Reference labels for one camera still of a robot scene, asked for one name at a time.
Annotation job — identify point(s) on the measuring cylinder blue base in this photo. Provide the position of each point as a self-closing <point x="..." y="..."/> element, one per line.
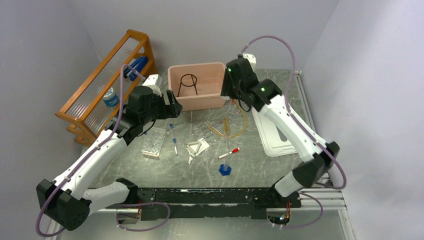
<point x="225" y="169"/>

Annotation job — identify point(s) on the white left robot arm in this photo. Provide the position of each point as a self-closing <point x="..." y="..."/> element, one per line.
<point x="67" y="199"/>

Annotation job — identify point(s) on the blue stapler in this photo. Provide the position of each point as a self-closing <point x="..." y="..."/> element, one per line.
<point x="137" y="65"/>

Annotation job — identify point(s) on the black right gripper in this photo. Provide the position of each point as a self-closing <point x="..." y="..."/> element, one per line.
<point x="226" y="90"/>

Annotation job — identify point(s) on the orange wooden rack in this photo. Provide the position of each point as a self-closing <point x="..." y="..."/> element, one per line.
<point x="86" y="110"/>

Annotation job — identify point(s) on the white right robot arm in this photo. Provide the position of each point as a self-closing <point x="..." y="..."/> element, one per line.
<point x="241" y="84"/>

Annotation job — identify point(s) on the pink plastic bin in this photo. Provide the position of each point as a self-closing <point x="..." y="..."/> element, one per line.
<point x="210" y="80"/>

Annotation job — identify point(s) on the white plastic lid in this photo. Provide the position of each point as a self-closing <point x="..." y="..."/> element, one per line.
<point x="274" y="142"/>

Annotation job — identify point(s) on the bristle test tube brush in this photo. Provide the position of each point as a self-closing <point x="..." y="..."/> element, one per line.
<point x="226" y="126"/>

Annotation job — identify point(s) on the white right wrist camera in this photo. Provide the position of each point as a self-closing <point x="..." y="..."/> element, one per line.
<point x="251" y="59"/>

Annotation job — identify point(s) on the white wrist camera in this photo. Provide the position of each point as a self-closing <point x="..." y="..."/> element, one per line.
<point x="251" y="59"/>
<point x="154" y="82"/>

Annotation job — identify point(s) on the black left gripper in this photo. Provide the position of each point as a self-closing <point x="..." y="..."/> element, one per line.
<point x="171" y="110"/>

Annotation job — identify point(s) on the red white marker pen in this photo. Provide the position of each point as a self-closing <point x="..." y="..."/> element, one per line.
<point x="229" y="153"/>

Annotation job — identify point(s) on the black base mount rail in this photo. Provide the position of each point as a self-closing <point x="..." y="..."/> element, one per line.
<point x="190" y="203"/>

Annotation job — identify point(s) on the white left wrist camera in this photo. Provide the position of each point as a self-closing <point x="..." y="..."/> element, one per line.
<point x="154" y="82"/>

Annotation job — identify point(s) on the glass dropper blue fittings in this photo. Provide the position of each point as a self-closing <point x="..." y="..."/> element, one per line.
<point x="174" y="140"/>

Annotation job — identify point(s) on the black wire tripod stand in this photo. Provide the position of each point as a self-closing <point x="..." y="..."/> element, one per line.
<point x="188" y="85"/>

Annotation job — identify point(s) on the clear test tube rack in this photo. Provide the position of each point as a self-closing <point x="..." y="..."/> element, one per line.
<point x="153" y="142"/>

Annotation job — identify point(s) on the blue white round container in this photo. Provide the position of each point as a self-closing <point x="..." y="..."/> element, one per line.
<point x="111" y="98"/>

